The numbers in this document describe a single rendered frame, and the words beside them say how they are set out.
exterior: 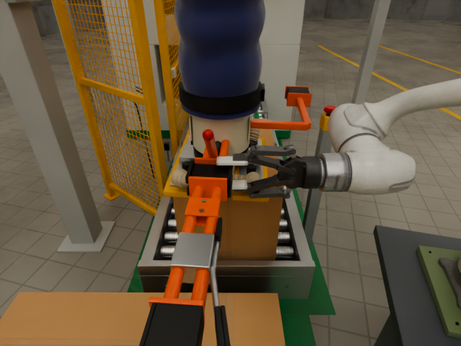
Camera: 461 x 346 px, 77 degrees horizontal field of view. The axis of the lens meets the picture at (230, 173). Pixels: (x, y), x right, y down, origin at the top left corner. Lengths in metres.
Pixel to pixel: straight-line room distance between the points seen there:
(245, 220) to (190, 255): 0.66
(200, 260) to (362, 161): 0.41
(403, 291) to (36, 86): 1.77
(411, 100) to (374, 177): 0.21
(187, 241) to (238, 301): 0.71
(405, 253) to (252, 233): 0.54
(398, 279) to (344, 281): 0.94
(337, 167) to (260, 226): 0.55
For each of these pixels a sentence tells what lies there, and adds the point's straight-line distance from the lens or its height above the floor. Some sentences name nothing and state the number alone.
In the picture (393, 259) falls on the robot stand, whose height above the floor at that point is 0.75.
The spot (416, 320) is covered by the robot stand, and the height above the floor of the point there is 0.75.
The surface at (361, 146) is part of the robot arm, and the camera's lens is 0.73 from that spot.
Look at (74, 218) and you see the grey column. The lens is 2.19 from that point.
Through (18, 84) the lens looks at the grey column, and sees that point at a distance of 1.83.
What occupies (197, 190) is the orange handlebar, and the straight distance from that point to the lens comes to 0.61.
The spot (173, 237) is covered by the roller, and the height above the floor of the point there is 0.54.
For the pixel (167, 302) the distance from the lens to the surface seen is 0.43.
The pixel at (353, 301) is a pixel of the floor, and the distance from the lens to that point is 1.97.
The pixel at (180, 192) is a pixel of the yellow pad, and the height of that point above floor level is 1.06.
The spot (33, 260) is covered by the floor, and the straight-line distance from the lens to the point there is 2.40.
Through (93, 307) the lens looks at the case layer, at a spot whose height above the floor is 0.54.
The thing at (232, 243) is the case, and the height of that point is 0.66.
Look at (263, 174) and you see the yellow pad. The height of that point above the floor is 1.06.
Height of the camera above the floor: 1.54
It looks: 33 degrees down
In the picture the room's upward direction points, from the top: straight up
